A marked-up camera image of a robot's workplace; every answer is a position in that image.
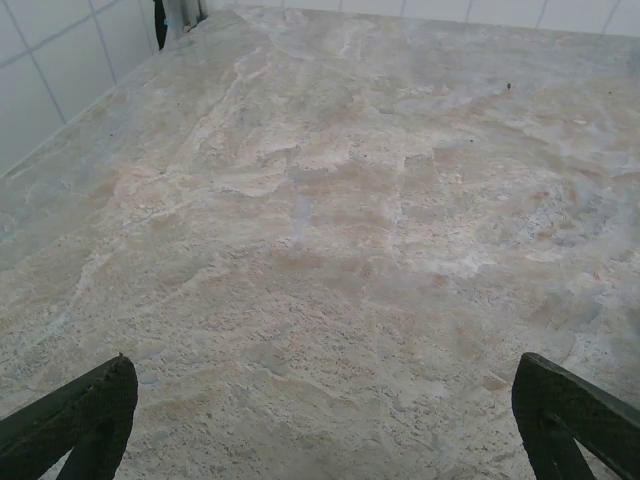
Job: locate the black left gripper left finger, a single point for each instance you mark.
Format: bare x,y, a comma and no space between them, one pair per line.
115,395

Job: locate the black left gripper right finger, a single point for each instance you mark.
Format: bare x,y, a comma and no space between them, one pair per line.
530,400

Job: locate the aluminium frame post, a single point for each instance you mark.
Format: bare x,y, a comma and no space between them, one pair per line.
185,12

